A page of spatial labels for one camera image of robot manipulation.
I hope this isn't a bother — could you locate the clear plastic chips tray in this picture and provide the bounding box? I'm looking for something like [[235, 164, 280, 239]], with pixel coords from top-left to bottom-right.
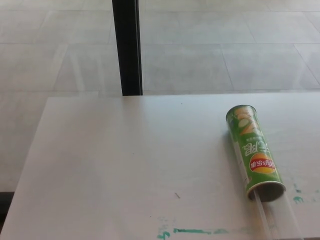
[[252, 189, 305, 240]]

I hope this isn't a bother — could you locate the green chips tube can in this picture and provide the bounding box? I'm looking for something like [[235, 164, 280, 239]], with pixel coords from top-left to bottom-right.
[[225, 104, 287, 202]]

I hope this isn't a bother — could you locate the black window frame post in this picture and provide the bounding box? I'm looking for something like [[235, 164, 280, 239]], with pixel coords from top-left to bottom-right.
[[111, 0, 144, 97]]

